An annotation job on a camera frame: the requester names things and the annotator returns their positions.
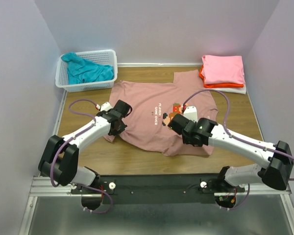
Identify dusty pink graphic t-shirt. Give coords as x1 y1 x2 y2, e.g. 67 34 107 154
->
109 70 218 156

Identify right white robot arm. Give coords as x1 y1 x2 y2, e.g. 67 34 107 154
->
169 114 294 192

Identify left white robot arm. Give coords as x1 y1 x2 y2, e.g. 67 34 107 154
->
38 99 132 193

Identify folded orange t-shirt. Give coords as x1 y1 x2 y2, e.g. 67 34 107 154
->
199 65 244 89

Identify teal t-shirt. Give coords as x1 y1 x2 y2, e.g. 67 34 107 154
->
61 52 114 85

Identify white plastic laundry basket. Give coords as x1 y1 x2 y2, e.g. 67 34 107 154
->
55 49 118 93

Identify folded white t-shirt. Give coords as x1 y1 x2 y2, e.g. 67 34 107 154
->
209 86 246 94

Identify folded light pink t-shirt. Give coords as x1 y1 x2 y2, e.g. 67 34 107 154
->
202 55 245 85

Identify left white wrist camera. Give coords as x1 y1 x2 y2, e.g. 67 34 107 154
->
96 102 113 112

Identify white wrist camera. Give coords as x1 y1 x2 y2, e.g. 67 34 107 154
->
182 105 198 122
96 102 113 112

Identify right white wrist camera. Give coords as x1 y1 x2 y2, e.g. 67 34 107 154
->
182 105 198 122

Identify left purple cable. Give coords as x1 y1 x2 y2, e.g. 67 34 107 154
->
50 98 114 214

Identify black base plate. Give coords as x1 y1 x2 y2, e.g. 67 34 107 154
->
71 173 245 209

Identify aluminium frame rail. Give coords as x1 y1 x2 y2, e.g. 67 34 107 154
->
18 93 294 235

